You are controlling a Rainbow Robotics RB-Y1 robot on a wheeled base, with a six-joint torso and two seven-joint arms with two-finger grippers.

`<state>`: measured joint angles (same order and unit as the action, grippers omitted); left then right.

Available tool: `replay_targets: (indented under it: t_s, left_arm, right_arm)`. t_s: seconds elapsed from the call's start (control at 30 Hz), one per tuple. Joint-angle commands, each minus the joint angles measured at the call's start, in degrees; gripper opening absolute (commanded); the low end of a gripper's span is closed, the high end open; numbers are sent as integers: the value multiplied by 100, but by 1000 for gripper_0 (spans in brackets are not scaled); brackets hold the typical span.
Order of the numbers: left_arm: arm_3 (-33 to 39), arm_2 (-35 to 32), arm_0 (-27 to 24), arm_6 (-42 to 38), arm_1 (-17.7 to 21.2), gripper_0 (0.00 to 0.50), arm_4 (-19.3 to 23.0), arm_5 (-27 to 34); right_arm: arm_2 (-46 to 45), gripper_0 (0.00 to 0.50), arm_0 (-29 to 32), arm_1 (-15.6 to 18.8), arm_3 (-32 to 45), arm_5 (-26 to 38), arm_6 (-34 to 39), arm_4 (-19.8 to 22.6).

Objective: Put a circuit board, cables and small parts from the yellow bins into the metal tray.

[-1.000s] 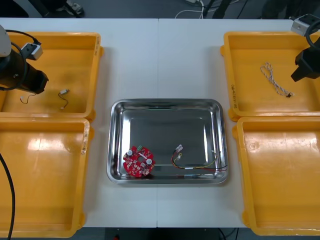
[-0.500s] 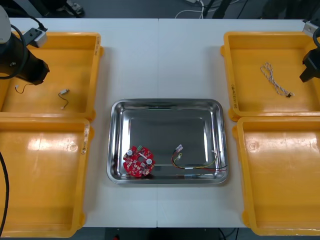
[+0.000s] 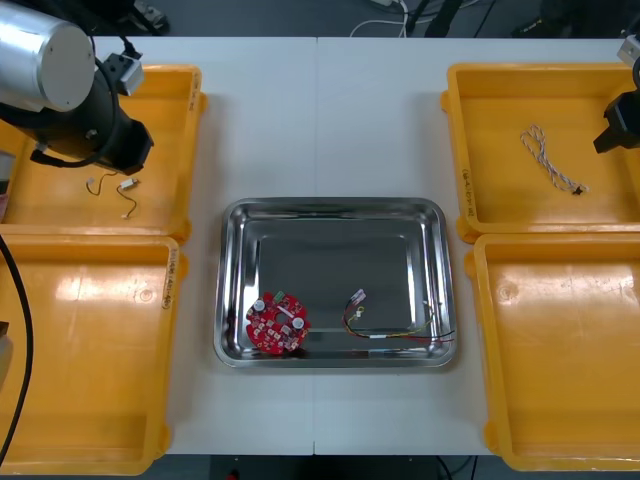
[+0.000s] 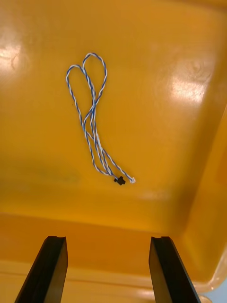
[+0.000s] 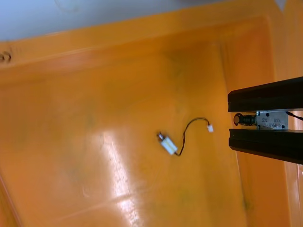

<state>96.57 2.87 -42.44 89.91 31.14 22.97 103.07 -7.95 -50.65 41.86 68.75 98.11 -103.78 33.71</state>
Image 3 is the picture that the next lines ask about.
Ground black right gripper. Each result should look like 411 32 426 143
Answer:
592 89 640 155

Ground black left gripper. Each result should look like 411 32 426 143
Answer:
112 118 155 177

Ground yellow-orange plastic bin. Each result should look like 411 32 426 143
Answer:
0 234 191 477
463 232 640 473
0 63 209 245
440 61 640 245

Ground round red circuit board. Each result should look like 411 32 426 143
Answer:
244 290 312 357

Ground steel tray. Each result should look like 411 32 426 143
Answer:
213 195 459 370

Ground small metal solenoid with cable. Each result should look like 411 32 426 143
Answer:
116 177 143 220

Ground short wire harness white connector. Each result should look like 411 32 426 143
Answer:
85 171 119 197

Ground blue-white twisted wire harness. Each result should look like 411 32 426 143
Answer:
519 123 591 198

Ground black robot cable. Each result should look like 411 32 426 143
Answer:
0 234 35 454

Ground white floor cable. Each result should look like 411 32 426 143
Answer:
349 0 417 39

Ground red black green-yellow wire harness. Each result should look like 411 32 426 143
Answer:
340 288 458 348

